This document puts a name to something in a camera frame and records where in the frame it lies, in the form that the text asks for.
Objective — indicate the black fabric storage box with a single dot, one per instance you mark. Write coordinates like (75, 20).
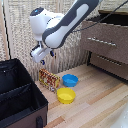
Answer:
(20, 100)

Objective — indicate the dark frame drawer cabinet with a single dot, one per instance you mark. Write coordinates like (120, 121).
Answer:
(90, 63)

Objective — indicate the bamboo folding screen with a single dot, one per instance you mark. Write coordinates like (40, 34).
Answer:
(20, 30)

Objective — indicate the brown closed drawer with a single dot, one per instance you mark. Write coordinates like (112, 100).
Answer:
(110, 70)

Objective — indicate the blue bowl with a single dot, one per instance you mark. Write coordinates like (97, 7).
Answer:
(70, 80)

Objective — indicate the white black Franka robot arm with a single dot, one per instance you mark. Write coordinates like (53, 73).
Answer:
(60, 30)

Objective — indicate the yellow red snack box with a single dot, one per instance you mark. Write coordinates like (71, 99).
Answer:
(49, 80)

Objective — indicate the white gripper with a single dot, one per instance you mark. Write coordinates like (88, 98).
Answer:
(40, 53)

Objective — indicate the yellow bowl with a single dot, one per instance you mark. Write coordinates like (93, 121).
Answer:
(66, 96)

